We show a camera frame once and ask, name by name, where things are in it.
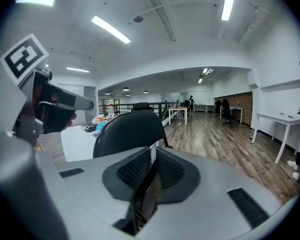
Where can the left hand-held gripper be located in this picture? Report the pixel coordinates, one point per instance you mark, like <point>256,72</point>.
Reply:
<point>22,59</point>

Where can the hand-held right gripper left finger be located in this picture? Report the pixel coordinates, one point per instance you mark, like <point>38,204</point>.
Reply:
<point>130,174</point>

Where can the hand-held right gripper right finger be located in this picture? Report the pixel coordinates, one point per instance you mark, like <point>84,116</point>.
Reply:
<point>172,171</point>

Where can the black folding chair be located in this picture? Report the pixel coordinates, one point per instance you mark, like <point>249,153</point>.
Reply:
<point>130,131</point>

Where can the black mesh office chair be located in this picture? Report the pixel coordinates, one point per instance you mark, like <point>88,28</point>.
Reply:
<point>142,107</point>

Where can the orange snack bag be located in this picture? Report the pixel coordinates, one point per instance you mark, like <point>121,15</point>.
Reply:
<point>98,119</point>

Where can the white square table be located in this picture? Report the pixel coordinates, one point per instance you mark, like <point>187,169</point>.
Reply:
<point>75,146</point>

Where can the clear plastic water bottle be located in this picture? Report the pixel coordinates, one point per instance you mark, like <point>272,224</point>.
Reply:
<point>111,111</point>

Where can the black metal railing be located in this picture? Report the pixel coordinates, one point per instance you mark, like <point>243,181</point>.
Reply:
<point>165,109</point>

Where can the wooden-top white table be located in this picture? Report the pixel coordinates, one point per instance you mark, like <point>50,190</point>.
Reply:
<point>177,108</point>

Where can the small white desk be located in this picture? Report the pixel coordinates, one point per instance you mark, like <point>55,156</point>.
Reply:
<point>202,105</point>
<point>236,108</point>

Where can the short ceiling light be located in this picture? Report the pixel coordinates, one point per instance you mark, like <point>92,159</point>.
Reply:
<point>200,80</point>
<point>205,70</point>

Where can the round ceiling detector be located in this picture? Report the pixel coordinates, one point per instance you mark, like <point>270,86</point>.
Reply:
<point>138,19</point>

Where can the long white desk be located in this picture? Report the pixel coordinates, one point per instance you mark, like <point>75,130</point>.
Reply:
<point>277,117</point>

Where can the white ceiling rail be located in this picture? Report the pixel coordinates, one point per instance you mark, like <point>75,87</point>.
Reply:
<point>165,21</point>

